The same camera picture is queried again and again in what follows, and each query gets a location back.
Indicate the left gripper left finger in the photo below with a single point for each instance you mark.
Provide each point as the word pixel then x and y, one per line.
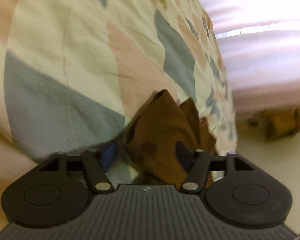
pixel 97 162

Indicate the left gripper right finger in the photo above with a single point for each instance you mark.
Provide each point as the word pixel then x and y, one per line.
pixel 197 166

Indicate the brown garment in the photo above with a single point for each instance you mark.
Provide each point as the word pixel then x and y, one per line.
pixel 151 139

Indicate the checkered quilt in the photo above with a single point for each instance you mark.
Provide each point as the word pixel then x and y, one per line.
pixel 73 73

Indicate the pink curtain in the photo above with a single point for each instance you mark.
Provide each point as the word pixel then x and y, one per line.
pixel 260 45

